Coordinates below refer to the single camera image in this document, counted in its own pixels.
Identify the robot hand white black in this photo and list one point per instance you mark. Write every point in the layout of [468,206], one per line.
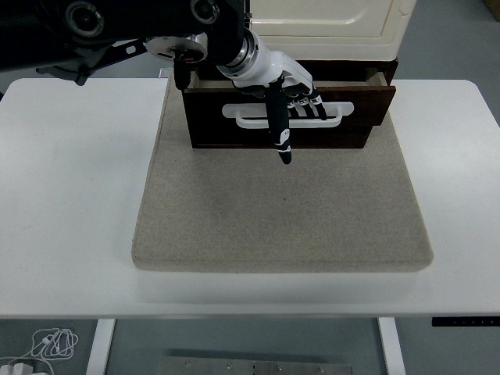
[273,66]

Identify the dark wooden drawer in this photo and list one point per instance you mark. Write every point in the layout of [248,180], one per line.
[215,133]

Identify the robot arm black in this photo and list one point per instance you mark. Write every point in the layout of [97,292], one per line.
[117,23]

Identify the cream cabinet door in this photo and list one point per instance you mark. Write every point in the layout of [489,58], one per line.
[320,11]

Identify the small grey table fitting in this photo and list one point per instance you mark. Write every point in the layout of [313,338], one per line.
[165,73]

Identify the beige felt mat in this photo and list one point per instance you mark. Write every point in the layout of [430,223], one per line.
[273,215]

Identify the brown cardboard box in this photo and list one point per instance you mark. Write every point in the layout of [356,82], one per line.
[494,8]

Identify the grey metal plate with screws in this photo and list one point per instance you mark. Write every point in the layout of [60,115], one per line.
[254,367]

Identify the white table leg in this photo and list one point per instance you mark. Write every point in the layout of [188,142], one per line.
[99,347]
[390,347]

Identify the black table control panel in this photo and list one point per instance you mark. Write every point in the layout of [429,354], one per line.
[465,321]

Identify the white charger plug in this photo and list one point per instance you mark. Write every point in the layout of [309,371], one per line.
[23,369]

